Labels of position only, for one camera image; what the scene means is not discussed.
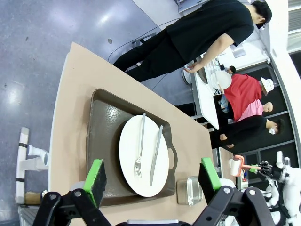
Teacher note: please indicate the white round dinner plate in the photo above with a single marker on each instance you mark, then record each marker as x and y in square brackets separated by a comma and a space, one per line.
[128, 150]

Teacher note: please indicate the brown cardboard piece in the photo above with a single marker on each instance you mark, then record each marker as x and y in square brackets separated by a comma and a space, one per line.
[33, 197]

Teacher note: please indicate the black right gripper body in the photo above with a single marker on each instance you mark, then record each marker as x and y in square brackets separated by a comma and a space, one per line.
[266, 169]

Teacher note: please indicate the silver fork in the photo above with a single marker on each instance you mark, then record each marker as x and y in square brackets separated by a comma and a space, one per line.
[141, 136]

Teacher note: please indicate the person's right forearm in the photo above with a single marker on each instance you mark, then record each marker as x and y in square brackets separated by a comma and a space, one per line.
[209, 55]

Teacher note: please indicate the white side table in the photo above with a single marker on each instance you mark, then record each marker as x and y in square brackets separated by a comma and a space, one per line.
[207, 103]

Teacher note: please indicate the dark brown serving tray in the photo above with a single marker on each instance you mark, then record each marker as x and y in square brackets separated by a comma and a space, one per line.
[105, 122]

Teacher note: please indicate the person in red jacket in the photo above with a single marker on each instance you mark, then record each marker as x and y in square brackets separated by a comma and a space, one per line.
[244, 91]

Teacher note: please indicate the white pipe stand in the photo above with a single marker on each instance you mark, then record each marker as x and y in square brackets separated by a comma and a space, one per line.
[22, 150]

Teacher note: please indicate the masked person in black sleeves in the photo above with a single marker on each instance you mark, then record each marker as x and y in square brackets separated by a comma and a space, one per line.
[247, 129]

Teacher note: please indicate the rectangular metal tin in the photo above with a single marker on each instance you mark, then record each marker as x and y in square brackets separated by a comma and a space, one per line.
[188, 190]

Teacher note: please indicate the person's right hand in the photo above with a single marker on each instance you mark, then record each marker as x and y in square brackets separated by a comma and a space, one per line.
[194, 67]

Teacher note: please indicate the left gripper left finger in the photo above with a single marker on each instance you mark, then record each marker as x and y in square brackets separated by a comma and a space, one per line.
[94, 179]

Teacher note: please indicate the person in black clothes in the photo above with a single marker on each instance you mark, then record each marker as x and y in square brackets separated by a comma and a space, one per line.
[207, 26]

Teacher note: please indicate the bald mannequin in pink top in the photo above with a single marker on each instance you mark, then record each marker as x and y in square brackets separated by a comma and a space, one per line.
[252, 109]

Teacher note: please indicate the silver table knife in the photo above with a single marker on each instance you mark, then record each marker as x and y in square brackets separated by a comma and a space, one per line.
[156, 154]

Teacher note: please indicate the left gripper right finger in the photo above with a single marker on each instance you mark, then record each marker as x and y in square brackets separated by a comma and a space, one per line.
[211, 179]

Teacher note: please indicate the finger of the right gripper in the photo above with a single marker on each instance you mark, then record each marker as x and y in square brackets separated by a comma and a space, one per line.
[256, 171]
[255, 166]

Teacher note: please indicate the white plate standing upright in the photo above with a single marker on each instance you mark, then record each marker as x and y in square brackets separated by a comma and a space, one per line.
[221, 80]

